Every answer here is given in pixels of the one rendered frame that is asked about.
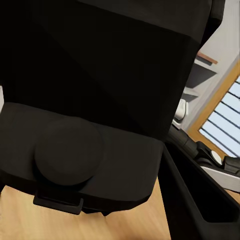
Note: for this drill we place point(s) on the fixed window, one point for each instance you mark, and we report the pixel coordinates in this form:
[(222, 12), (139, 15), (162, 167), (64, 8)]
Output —
[(218, 126)]

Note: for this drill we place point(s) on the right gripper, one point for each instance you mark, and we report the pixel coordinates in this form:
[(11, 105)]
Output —
[(178, 135)]

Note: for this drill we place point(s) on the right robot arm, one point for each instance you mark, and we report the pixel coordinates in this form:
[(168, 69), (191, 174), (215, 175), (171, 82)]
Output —
[(226, 172)]

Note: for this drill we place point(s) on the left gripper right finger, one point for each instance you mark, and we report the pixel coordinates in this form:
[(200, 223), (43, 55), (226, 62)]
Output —
[(196, 206)]

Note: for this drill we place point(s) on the desk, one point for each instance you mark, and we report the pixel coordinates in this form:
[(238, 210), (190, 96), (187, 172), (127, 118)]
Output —
[(200, 79)]

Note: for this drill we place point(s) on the digital camera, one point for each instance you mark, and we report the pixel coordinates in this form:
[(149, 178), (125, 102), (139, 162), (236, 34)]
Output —
[(90, 90)]

